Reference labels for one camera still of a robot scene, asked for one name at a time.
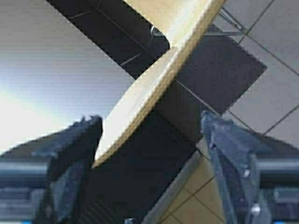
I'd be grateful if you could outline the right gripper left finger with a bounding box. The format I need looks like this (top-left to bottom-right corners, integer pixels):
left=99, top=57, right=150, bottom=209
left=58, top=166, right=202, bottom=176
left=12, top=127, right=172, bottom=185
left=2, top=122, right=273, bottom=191
left=32, top=115, right=103, bottom=224

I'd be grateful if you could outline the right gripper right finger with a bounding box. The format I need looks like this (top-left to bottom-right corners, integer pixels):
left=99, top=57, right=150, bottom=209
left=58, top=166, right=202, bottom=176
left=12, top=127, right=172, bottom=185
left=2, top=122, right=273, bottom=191
left=201, top=111, right=272, bottom=224

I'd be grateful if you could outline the wooden chair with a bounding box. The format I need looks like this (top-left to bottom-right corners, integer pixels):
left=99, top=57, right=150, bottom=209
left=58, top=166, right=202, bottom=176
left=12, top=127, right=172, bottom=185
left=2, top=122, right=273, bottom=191
left=92, top=0, right=246, bottom=170

